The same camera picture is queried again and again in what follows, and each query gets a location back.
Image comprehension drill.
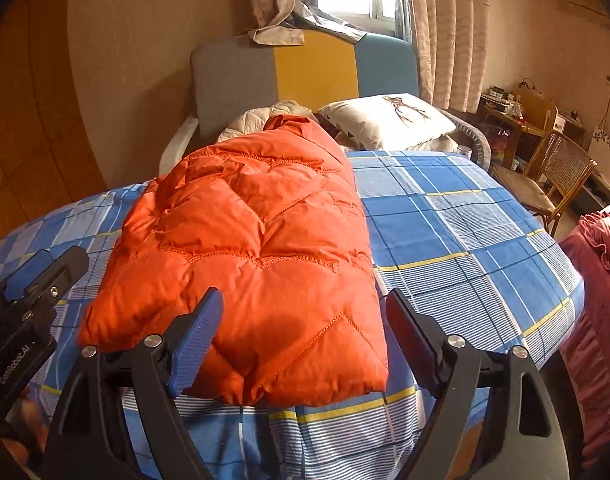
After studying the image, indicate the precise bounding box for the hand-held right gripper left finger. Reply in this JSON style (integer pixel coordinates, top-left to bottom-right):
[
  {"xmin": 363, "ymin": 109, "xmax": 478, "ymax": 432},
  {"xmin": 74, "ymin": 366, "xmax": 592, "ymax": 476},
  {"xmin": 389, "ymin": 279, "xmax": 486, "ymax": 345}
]
[{"xmin": 44, "ymin": 287, "xmax": 225, "ymax": 480}]

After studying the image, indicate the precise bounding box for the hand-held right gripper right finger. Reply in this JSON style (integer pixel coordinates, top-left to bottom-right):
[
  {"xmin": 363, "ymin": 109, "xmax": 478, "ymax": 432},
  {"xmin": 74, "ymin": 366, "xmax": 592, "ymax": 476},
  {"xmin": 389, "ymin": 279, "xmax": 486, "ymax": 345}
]
[{"xmin": 386, "ymin": 287, "xmax": 570, "ymax": 480}]

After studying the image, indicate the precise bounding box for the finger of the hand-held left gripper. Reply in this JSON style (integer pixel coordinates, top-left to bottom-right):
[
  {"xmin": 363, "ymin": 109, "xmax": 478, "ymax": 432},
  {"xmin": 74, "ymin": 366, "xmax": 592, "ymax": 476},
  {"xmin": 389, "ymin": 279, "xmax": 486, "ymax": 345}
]
[
  {"xmin": 28, "ymin": 246, "xmax": 89, "ymax": 306},
  {"xmin": 0, "ymin": 251, "xmax": 53, "ymax": 302}
]

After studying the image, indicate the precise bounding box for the orange quilted puffer jacket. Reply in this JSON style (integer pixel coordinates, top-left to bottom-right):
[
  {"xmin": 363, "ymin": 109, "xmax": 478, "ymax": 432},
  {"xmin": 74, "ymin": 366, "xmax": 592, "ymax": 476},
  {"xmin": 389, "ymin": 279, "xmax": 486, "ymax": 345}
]
[{"xmin": 78, "ymin": 114, "xmax": 390, "ymax": 407}]

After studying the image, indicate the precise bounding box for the blue plaid bed sheet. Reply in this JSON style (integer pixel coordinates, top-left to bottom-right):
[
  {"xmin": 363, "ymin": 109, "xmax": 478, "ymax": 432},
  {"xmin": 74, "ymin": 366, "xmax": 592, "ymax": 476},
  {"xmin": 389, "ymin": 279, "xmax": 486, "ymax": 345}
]
[{"xmin": 0, "ymin": 149, "xmax": 586, "ymax": 480}]

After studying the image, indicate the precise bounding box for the wooden wardrobe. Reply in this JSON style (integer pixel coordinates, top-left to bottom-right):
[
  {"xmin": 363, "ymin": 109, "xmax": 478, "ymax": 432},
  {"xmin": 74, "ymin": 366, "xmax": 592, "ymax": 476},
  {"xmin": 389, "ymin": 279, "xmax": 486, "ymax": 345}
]
[{"xmin": 0, "ymin": 0, "xmax": 106, "ymax": 261}]

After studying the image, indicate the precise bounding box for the white printed pillow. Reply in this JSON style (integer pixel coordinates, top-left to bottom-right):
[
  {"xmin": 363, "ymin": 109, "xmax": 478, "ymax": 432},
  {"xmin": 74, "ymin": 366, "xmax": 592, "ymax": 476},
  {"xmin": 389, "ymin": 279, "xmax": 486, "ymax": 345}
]
[{"xmin": 317, "ymin": 93, "xmax": 458, "ymax": 151}]

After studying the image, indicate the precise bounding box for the white quilted jacket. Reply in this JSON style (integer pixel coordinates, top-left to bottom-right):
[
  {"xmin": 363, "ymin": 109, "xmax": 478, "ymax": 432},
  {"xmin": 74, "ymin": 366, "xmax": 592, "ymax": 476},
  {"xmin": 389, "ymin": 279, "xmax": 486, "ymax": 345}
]
[{"xmin": 216, "ymin": 100, "xmax": 316, "ymax": 143}]

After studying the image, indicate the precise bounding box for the wooden rattan chair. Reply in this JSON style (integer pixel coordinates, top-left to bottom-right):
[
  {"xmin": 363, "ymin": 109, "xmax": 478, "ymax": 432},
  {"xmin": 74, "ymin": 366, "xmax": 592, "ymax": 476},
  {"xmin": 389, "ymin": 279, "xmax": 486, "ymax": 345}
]
[{"xmin": 492, "ymin": 130, "xmax": 598, "ymax": 236}]

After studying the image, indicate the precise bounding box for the silver radio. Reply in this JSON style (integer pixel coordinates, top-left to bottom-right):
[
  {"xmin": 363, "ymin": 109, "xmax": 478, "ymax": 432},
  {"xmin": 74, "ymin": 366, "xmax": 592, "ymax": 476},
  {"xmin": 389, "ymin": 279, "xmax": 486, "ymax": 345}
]
[{"xmin": 480, "ymin": 87, "xmax": 518, "ymax": 111}]

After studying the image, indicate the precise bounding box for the wooden desk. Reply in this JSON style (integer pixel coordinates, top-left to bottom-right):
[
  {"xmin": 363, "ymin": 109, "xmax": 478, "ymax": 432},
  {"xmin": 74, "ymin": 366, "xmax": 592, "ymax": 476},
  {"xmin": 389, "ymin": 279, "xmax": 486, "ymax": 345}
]
[{"xmin": 477, "ymin": 80, "xmax": 560, "ymax": 171}]

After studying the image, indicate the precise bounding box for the grey yellow blue headboard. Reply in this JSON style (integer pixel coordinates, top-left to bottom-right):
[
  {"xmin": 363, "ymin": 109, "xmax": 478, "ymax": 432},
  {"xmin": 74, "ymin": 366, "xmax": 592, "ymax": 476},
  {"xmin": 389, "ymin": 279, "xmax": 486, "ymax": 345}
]
[{"xmin": 191, "ymin": 30, "xmax": 418, "ymax": 133}]

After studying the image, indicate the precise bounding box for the white floral cabinet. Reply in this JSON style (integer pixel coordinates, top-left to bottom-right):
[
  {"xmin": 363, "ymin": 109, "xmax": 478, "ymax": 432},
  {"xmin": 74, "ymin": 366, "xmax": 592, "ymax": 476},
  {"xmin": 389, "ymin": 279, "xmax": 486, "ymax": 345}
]
[{"xmin": 587, "ymin": 127, "xmax": 610, "ymax": 161}]

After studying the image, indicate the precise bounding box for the white bed frame rail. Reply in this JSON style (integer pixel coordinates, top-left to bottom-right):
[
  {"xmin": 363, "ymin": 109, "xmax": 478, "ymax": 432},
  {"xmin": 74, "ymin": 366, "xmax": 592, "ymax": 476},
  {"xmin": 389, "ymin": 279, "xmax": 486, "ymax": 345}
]
[{"xmin": 158, "ymin": 115, "xmax": 201, "ymax": 176}]

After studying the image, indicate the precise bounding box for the grey padded rail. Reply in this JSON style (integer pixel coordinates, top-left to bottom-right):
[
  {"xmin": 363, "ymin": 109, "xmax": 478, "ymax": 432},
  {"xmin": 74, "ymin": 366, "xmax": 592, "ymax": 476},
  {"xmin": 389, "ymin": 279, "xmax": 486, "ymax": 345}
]
[{"xmin": 437, "ymin": 110, "xmax": 492, "ymax": 167}]

